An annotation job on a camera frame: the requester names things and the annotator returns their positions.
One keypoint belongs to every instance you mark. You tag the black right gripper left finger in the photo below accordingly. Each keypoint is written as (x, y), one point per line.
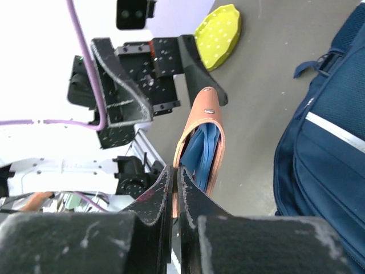
(134, 240)

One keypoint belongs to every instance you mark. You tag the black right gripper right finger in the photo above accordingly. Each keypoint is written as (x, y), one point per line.
(214, 241)

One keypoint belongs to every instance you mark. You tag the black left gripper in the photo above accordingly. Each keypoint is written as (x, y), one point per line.
(133, 92)

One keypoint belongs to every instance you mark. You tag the tan leather card wallet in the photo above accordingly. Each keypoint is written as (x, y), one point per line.
(202, 144)

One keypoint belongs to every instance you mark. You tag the navy blue student backpack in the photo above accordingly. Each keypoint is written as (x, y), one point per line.
(319, 160)

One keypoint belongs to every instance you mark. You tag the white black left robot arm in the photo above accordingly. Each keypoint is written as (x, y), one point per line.
(131, 173)

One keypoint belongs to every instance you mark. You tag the green polka dot plate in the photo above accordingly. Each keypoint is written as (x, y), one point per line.
(217, 36)

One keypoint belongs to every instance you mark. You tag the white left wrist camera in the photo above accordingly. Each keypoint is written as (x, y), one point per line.
(133, 14)

